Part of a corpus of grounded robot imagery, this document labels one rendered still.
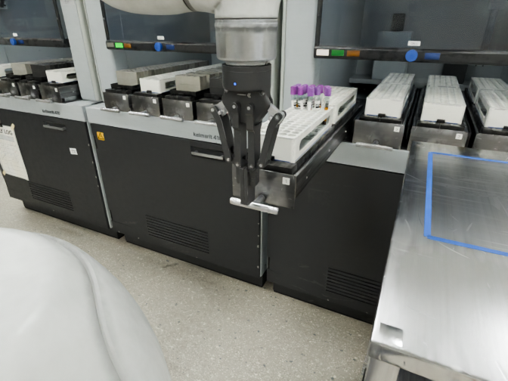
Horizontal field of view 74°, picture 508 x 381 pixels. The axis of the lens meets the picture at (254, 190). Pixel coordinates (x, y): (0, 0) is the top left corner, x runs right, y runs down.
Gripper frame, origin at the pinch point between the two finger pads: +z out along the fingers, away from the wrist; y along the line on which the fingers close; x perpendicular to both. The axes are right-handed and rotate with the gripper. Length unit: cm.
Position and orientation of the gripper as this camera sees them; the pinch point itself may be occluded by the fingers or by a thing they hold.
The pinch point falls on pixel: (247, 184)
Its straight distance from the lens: 60.0
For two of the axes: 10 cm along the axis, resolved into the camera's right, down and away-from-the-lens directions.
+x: -4.4, 4.0, -8.1
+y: -9.0, -1.9, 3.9
